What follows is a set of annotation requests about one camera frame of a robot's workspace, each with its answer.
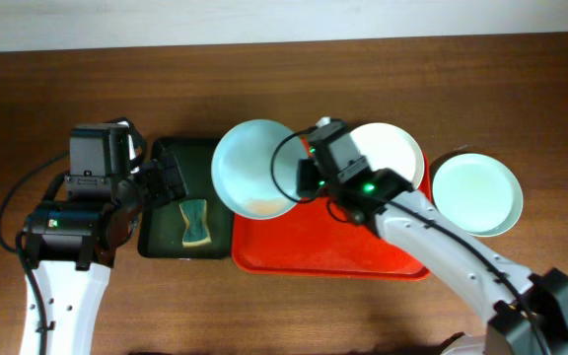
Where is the white plate at tray corner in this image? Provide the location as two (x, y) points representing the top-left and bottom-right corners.
(350, 122), (425, 188)

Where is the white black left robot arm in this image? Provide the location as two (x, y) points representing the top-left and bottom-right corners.
(15, 117), (187, 354)

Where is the white clean plate on table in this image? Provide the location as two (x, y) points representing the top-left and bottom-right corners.
(432, 153), (524, 238)

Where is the red plastic tray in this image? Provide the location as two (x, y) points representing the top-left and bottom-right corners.
(231, 137), (433, 282)

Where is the white plate with red smear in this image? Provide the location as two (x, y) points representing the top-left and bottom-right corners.
(211, 119), (308, 220)

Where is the black right camera cable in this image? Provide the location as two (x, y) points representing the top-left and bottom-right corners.
(269, 126), (359, 226)

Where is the green yellow sponge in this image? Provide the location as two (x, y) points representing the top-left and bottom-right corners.
(179, 199), (211, 248)

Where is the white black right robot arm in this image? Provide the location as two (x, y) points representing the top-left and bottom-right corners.
(298, 159), (568, 354)

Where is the black rectangular tray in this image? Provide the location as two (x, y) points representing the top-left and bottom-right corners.
(138, 137), (234, 259)

